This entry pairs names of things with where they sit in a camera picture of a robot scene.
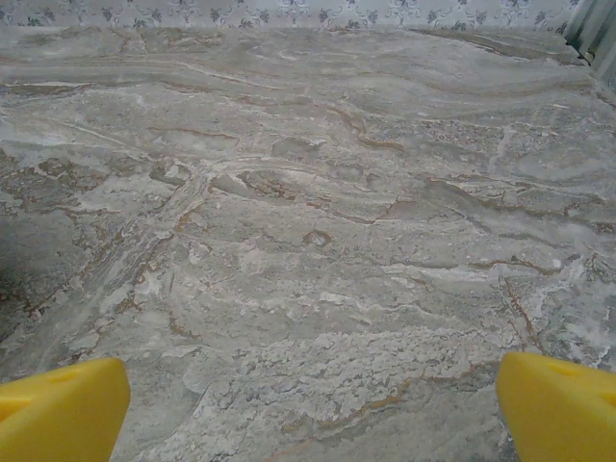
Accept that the aluminium frame post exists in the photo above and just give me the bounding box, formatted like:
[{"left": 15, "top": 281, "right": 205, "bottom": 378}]
[{"left": 562, "top": 0, "right": 616, "bottom": 86}]

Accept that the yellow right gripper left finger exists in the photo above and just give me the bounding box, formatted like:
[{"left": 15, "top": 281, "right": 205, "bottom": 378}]
[{"left": 0, "top": 356, "right": 131, "bottom": 462}]

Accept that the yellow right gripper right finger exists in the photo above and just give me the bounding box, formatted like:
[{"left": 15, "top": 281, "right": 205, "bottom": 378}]
[{"left": 498, "top": 350, "right": 616, "bottom": 462}]

